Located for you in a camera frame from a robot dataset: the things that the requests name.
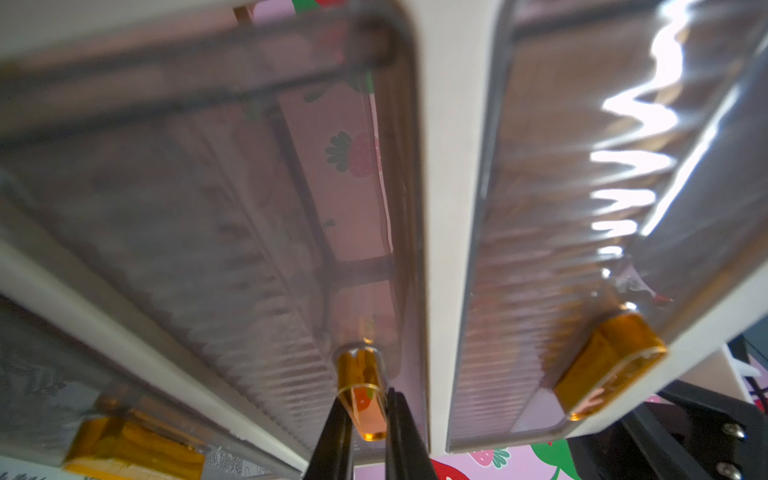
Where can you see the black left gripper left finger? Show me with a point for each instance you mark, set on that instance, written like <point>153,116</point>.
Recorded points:
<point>332,458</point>

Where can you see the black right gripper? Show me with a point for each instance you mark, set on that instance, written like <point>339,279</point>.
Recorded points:
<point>694,434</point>

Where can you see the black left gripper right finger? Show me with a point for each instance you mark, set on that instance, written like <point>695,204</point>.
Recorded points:
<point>406,456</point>

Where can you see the clear smoky bottom drawer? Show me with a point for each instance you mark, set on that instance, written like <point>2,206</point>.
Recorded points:
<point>51,384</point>

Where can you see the cream drawer organizer cabinet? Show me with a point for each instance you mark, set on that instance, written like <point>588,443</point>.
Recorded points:
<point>454,52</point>

